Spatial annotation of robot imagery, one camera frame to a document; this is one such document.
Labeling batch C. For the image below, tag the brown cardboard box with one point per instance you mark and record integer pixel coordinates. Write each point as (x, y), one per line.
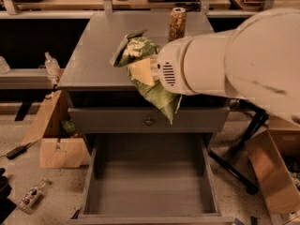
(266, 151)
(57, 149)

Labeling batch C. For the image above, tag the brown cardboard box left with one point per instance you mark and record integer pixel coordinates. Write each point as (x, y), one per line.
(57, 149)

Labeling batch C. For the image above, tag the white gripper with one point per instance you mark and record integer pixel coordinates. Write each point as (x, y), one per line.
(170, 63)

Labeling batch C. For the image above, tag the green jalapeno chip bag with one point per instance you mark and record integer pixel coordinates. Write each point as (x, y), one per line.
(133, 48)

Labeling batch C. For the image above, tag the patterned drink can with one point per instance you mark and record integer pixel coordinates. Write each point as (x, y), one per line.
(177, 23)

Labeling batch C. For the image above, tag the black power adapter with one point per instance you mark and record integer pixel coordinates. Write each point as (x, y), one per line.
(15, 152)

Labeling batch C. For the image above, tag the plastic bottle on floor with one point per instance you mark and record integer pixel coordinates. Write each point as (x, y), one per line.
(31, 197)

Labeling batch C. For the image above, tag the open lower grey drawer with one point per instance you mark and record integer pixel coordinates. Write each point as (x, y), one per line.
(149, 179)

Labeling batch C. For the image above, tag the dark side table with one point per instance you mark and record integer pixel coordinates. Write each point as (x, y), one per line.
(258, 120)

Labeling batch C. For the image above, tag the clear sanitizer bottle on shelf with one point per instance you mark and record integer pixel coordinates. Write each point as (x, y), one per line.
(51, 64)

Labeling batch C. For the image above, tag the closed upper grey drawer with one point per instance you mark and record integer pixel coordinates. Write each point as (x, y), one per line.
(132, 120)

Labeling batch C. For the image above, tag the grey low bench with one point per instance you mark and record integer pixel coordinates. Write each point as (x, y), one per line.
(26, 85)

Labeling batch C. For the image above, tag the grey drawer cabinet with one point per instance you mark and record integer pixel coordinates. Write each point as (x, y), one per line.
(90, 81)

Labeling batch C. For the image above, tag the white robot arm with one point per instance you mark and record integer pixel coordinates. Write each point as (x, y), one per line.
(258, 61)

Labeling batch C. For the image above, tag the round metal drawer knob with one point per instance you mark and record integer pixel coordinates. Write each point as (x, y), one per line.
(149, 122)

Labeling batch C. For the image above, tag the green snack bag in box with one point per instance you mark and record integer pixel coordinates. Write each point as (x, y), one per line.
(67, 127)

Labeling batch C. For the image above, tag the brown cardboard box right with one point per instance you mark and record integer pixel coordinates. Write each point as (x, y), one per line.
(266, 151)

